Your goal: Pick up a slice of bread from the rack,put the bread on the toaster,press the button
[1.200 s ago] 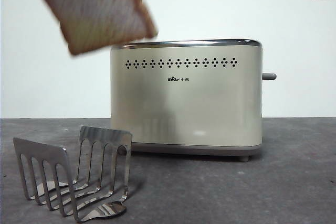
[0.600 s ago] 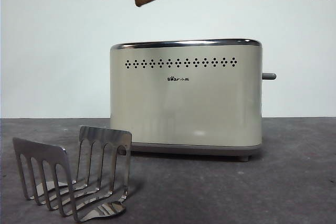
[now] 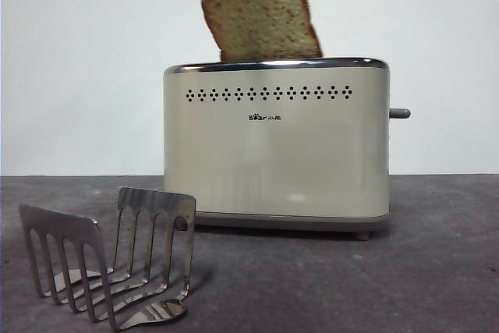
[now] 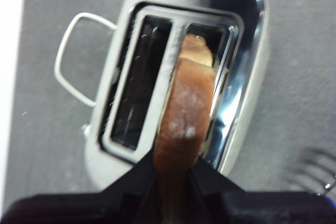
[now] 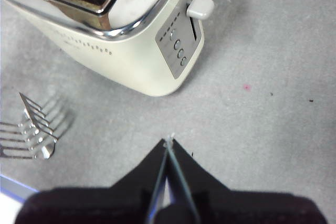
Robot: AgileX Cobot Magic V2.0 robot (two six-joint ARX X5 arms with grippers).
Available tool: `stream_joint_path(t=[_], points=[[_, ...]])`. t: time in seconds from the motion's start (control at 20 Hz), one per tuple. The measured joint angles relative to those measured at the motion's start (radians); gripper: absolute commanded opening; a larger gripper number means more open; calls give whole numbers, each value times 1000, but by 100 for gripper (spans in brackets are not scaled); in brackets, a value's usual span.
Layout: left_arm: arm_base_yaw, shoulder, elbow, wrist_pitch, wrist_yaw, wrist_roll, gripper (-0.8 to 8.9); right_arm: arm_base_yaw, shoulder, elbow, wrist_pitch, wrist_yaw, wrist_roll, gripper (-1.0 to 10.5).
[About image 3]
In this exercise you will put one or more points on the brown bread slice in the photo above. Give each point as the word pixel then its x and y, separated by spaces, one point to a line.
pixel 261 17

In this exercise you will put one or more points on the grey toaster lever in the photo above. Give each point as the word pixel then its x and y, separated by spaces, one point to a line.
pixel 400 113

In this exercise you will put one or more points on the cream two-slot toaster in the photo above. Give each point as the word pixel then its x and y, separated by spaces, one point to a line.
pixel 273 161

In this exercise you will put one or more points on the stainless steel toast rack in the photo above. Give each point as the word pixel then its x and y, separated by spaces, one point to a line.
pixel 156 198

